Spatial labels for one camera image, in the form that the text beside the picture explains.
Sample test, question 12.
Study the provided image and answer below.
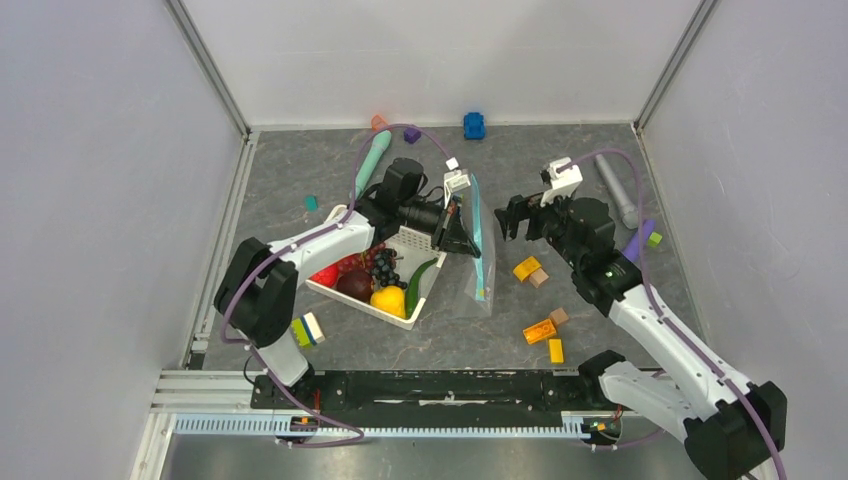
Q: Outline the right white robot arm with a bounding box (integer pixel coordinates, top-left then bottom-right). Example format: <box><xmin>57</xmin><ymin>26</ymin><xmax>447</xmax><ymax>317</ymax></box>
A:
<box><xmin>495</xmin><ymin>194</ymin><xmax>787</xmax><ymax>479</ymax></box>

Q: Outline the white perforated plastic basket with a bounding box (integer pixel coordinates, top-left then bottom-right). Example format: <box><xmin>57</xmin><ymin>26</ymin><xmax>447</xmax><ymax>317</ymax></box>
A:
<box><xmin>305</xmin><ymin>226</ymin><xmax>446</xmax><ymax>330</ymax></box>

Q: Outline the lime green small cube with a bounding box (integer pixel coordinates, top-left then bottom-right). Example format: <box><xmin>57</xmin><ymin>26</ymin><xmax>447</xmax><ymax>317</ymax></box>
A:
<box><xmin>646</xmin><ymin>231</ymin><xmax>663</xmax><ymax>248</ymax></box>

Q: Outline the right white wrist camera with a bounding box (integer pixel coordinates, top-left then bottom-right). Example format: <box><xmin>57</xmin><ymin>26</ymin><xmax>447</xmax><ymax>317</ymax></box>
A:
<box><xmin>540</xmin><ymin>157</ymin><xmax>583</xmax><ymax>207</ymax></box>

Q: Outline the red strawberry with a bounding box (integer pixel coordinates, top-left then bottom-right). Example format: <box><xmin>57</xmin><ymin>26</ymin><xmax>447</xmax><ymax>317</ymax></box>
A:
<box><xmin>310</xmin><ymin>264</ymin><xmax>340</xmax><ymax>288</ymax></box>

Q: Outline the yellow rounded brick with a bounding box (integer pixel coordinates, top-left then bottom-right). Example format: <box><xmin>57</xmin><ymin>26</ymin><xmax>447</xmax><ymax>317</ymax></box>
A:
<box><xmin>512</xmin><ymin>256</ymin><xmax>541</xmax><ymax>282</ymax></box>

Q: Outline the tan wooden cube lower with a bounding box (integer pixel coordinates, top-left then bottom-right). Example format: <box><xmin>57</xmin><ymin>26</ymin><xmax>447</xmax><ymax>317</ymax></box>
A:
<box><xmin>548</xmin><ymin>308</ymin><xmax>570</xmax><ymax>328</ymax></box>

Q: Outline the tan wooden cube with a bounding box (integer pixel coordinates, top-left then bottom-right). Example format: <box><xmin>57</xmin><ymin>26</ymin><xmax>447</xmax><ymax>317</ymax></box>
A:
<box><xmin>548</xmin><ymin>308</ymin><xmax>570</xmax><ymax>328</ymax></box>
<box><xmin>527</xmin><ymin>268</ymin><xmax>549</xmax><ymax>288</ymax></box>

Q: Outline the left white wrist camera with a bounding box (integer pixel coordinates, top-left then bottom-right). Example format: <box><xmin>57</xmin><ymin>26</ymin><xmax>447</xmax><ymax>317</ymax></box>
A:
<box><xmin>443</xmin><ymin>157</ymin><xmax>471</xmax><ymax>206</ymax></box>

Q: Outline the purple cable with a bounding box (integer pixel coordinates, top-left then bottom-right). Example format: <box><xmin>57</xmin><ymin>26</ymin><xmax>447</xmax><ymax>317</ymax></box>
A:
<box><xmin>563</xmin><ymin>148</ymin><xmax>790</xmax><ymax>480</ymax></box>
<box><xmin>219</xmin><ymin>123</ymin><xmax>455</xmax><ymax>450</ymax></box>

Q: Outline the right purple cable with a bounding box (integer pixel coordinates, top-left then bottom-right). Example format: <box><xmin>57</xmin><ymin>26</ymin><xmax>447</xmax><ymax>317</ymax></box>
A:
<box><xmin>563</xmin><ymin>148</ymin><xmax>790</xmax><ymax>480</ymax></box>

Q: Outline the green cucumber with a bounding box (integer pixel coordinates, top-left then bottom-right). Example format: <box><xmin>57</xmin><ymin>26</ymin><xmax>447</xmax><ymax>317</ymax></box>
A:
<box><xmin>404</xmin><ymin>258</ymin><xmax>438</xmax><ymax>319</ymax></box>

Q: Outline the teal small block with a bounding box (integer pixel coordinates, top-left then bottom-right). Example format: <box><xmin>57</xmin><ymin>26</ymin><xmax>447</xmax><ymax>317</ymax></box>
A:
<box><xmin>304</xmin><ymin>195</ymin><xmax>319</xmax><ymax>212</ymax></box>

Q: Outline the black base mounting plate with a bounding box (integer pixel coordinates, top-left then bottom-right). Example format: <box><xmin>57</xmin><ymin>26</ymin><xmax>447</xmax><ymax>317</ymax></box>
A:
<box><xmin>291</xmin><ymin>370</ymin><xmax>618</xmax><ymax>428</ymax></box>

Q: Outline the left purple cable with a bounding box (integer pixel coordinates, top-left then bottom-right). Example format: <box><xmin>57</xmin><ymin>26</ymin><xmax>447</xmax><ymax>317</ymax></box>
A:
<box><xmin>219</xmin><ymin>123</ymin><xmax>455</xmax><ymax>450</ymax></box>

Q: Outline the clear zip top bag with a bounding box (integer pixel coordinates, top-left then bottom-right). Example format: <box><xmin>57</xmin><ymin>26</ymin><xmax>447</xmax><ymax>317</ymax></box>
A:
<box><xmin>457</xmin><ymin>173</ymin><xmax>497</xmax><ymax>318</ymax></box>

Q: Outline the orange outline block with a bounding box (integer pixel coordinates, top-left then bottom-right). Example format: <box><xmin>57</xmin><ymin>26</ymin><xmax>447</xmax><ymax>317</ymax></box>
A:
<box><xmin>370</xmin><ymin>114</ymin><xmax>389</xmax><ymax>133</ymax></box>

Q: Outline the dark purple grape bunch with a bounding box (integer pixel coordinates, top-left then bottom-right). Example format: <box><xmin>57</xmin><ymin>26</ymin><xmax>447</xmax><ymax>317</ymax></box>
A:
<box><xmin>366</xmin><ymin>247</ymin><xmax>408</xmax><ymax>290</ymax></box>

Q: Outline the purple toy cylinder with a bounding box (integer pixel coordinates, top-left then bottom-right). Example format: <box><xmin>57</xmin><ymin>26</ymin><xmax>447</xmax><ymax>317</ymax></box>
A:
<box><xmin>622</xmin><ymin>219</ymin><xmax>656</xmax><ymax>263</ymax></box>

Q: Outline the tan wooden cube upper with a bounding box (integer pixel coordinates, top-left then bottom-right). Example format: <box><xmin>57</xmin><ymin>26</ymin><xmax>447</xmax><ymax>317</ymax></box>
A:
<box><xmin>527</xmin><ymin>268</ymin><xmax>549</xmax><ymax>288</ymax></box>

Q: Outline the purple cube block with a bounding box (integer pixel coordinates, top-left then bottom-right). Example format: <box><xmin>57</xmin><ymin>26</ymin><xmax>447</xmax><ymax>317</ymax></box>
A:
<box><xmin>403</xmin><ymin>127</ymin><xmax>422</xmax><ymax>145</ymax></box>

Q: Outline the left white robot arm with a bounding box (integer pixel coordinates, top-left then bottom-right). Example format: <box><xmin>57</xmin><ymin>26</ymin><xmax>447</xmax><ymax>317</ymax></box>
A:
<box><xmin>213</xmin><ymin>158</ymin><xmax>481</xmax><ymax>408</ymax></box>

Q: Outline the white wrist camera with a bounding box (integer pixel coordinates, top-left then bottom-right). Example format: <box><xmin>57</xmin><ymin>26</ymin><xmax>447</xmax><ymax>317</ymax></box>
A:
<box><xmin>540</xmin><ymin>157</ymin><xmax>583</xmax><ymax>207</ymax></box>
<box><xmin>443</xmin><ymin>157</ymin><xmax>471</xmax><ymax>206</ymax></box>

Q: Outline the yellow small brick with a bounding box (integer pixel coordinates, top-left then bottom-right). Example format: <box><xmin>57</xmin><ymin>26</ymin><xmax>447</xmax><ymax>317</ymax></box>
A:
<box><xmin>547</xmin><ymin>338</ymin><xmax>565</xmax><ymax>365</ymax></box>

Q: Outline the dark red apple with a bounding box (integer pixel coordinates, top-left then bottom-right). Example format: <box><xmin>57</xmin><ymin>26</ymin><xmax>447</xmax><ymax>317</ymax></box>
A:
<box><xmin>336</xmin><ymin>269</ymin><xmax>374</xmax><ymax>304</ymax></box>

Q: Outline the red grape bunch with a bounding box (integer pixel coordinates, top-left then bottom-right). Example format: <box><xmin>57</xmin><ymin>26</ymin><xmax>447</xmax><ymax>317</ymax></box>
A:
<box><xmin>336</xmin><ymin>249</ymin><xmax>380</xmax><ymax>275</ymax></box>

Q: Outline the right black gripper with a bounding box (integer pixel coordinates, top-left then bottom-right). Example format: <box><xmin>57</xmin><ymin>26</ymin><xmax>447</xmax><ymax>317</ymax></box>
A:
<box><xmin>494</xmin><ymin>184</ymin><xmax>583</xmax><ymax>270</ymax></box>

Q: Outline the yellow lemon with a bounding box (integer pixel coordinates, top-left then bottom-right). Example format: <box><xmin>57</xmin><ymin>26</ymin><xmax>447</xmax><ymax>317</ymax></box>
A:
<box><xmin>369</xmin><ymin>285</ymin><xmax>406</xmax><ymax>319</ymax></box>

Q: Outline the blue toy car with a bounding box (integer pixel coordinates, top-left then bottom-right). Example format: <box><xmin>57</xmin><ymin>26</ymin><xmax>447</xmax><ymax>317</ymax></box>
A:
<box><xmin>463</xmin><ymin>112</ymin><xmax>486</xmax><ymax>140</ymax></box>

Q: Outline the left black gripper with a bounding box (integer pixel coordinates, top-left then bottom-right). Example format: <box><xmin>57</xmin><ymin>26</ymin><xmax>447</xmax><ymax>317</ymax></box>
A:
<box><xmin>398</xmin><ymin>195</ymin><xmax>480</xmax><ymax>260</ymax></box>

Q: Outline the orange translucent brick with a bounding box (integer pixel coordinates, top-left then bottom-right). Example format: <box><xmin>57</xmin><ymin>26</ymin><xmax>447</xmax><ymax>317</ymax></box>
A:
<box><xmin>522</xmin><ymin>318</ymin><xmax>557</xmax><ymax>345</ymax></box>

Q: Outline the green blue white block stack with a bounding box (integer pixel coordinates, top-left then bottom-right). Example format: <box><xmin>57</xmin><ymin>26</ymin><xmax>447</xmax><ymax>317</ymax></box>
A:
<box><xmin>291</xmin><ymin>312</ymin><xmax>325</xmax><ymax>349</ymax></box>

